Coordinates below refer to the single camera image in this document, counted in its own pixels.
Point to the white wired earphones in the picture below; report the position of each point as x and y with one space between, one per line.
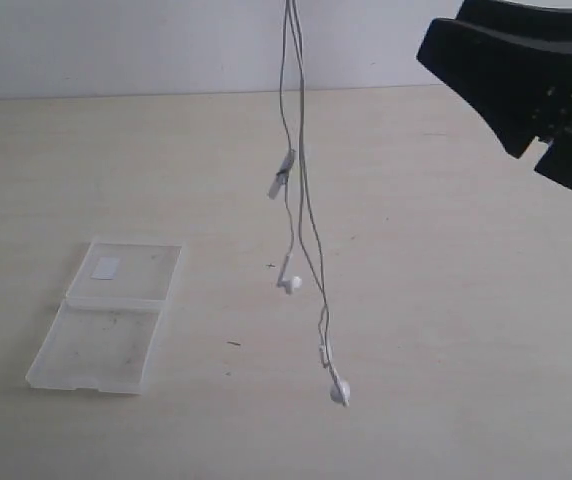
291 182

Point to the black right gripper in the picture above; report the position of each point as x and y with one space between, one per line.
512 63

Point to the clear plastic storage case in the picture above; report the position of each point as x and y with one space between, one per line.
106 326

